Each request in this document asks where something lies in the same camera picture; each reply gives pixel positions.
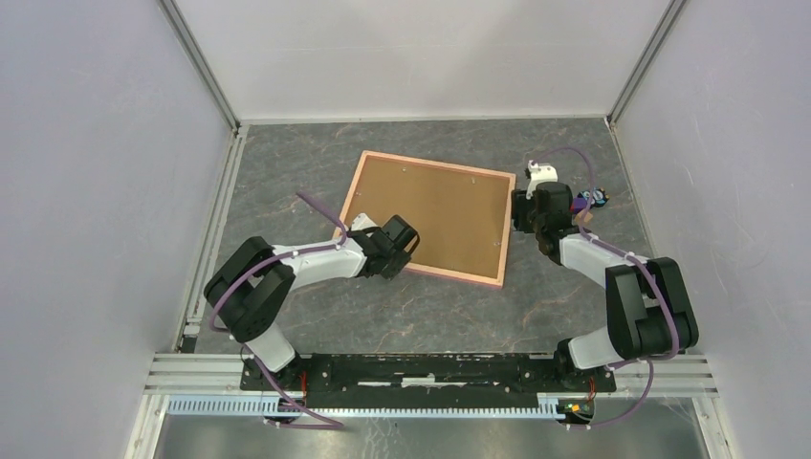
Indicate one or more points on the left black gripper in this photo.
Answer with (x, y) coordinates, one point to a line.
(401, 259)

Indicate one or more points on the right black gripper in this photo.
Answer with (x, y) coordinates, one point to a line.
(519, 206)

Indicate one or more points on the brown cardboard backing board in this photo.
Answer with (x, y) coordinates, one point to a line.
(437, 215)

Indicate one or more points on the pink wooden picture frame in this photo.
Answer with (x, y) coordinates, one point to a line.
(469, 277)

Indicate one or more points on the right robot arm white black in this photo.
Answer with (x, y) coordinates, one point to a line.
(648, 313)

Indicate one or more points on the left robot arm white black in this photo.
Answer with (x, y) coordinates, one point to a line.
(247, 293)

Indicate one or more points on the red purple toy block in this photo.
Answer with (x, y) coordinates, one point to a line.
(579, 204)

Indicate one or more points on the small brown wooden cube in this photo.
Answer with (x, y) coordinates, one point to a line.
(583, 218)

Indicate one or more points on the blue owl toy block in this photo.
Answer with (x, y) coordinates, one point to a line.
(595, 197)

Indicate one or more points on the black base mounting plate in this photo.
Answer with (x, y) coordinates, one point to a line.
(466, 380)

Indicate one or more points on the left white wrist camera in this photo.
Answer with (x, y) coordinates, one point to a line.
(362, 222)

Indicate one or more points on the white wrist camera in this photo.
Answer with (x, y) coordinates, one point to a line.
(538, 173)
(362, 222)

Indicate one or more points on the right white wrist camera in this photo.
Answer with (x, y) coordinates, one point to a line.
(538, 173)

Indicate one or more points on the aluminium rail frame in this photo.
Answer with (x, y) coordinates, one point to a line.
(185, 383)

